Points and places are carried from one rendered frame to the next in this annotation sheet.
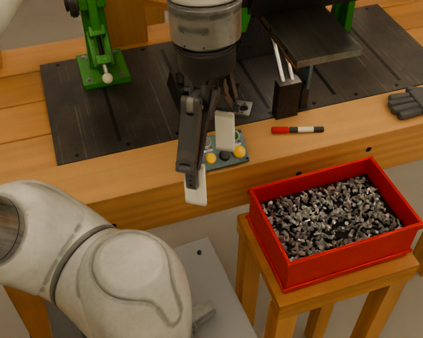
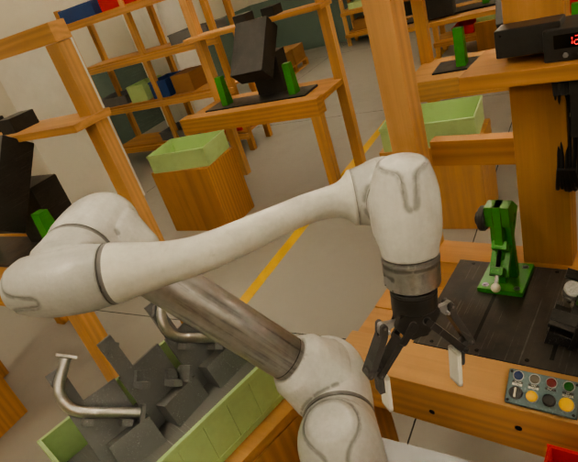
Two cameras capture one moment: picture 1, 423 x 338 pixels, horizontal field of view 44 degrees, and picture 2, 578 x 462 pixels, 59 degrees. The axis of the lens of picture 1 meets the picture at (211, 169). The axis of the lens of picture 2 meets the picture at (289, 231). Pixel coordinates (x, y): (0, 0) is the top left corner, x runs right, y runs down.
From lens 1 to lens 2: 0.52 m
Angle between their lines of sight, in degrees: 51
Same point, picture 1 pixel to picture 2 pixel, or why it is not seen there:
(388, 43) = not seen: outside the picture
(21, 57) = (454, 248)
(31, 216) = (305, 360)
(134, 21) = (559, 244)
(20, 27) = not seen: hidden behind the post
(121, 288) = (310, 434)
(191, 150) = (372, 360)
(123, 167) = not seen: hidden behind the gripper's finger
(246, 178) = (572, 437)
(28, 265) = (291, 390)
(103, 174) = (438, 365)
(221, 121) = (451, 355)
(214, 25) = (397, 277)
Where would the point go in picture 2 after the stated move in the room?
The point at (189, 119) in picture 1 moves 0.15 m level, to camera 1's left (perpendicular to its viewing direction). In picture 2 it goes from (376, 337) to (318, 306)
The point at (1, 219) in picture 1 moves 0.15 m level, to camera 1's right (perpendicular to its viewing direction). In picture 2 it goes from (282, 352) to (328, 386)
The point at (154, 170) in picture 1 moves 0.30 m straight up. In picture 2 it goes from (480, 381) to (465, 286)
